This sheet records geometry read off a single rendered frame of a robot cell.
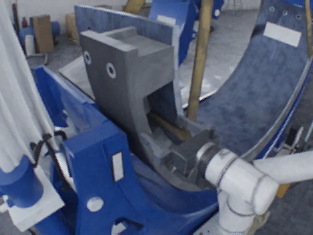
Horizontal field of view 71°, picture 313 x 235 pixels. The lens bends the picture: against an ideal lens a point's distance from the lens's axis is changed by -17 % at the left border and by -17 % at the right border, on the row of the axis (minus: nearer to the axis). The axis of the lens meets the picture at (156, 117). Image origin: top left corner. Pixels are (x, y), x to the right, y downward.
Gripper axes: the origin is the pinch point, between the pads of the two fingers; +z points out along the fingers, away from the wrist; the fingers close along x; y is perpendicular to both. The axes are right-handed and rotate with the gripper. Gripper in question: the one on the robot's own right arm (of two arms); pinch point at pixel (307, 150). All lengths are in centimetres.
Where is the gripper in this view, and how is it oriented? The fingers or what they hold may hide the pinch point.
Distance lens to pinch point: 193.2
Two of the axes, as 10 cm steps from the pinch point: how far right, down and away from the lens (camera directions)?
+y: 6.5, 7.0, -2.9
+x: 6.4, -3.1, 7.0
